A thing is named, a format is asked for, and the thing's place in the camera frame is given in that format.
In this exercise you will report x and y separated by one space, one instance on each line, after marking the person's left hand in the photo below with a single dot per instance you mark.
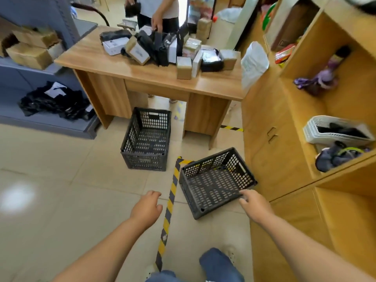
145 209

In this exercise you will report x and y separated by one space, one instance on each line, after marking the person's right hand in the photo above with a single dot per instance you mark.
258 207

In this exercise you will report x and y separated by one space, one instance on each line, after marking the person's right thumb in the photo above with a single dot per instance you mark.
243 203

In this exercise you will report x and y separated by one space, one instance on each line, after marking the person's left thumb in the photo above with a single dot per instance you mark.
158 209

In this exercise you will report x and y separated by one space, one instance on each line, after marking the black plastic crate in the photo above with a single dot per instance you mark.
211 185
147 138

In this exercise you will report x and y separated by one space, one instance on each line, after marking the person's left forearm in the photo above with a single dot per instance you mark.
105 255

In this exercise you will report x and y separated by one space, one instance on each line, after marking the person's right forearm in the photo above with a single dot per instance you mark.
299 252

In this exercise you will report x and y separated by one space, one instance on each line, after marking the yellow black hazard tape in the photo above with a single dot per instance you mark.
169 208

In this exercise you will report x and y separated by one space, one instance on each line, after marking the person's white shoe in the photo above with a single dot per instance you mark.
230 253

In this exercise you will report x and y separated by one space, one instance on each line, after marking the person's blue jeans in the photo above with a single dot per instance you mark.
220 267

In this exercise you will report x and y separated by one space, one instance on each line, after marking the short yellow black tape strip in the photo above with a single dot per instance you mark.
232 128

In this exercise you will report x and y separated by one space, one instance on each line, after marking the wooden cabinet shelf unit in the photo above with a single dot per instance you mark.
264 114

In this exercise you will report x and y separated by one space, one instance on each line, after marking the dark grey cloth bundle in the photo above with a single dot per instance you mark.
332 157

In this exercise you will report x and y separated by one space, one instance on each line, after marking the white plastic basket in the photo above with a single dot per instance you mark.
332 138

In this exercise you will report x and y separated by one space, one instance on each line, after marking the white plastic parcel bag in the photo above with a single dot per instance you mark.
254 64

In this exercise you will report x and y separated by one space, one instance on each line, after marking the pile of black parcel bags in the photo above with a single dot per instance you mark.
64 105

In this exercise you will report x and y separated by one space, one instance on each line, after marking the small brown cardboard box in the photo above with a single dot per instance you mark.
184 68

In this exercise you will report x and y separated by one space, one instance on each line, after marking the wooden desk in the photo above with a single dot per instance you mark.
123 68

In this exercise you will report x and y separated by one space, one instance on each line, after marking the square brown cardboard box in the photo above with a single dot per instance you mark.
228 59

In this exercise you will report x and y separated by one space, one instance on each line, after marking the black parcel with clear window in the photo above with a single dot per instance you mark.
211 60

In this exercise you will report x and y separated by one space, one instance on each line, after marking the white narrow box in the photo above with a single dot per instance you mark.
196 63

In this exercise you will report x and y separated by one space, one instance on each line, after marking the purple folding umbrella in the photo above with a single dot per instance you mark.
323 77

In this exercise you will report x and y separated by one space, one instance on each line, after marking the red snack packet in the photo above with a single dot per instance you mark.
283 54

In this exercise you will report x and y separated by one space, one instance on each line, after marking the white paper label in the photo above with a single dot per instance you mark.
55 91

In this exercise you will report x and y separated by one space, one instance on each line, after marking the cardboard box with white label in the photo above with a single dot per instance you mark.
138 52

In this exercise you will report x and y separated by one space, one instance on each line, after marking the heap of black parcel bags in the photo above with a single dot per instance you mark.
157 46

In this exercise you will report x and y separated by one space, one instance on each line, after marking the taped pale cardboard box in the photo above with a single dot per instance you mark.
191 47

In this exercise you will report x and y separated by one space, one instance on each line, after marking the white flat box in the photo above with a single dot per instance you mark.
115 45

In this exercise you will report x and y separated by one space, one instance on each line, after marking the stacked brown cardboard boxes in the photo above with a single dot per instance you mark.
203 28

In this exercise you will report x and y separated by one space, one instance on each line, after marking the black parcel bag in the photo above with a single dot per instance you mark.
115 34

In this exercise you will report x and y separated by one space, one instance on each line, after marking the translucent white plastic bag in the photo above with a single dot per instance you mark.
229 15

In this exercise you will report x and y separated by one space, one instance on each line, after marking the small pale cardboard box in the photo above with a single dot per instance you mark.
56 49

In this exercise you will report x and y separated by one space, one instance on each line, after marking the grey metal shelf rack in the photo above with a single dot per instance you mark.
17 76

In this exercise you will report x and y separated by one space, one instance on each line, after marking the black pouch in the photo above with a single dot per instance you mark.
132 10

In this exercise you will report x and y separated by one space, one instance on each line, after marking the black chair back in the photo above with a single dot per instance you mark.
94 11

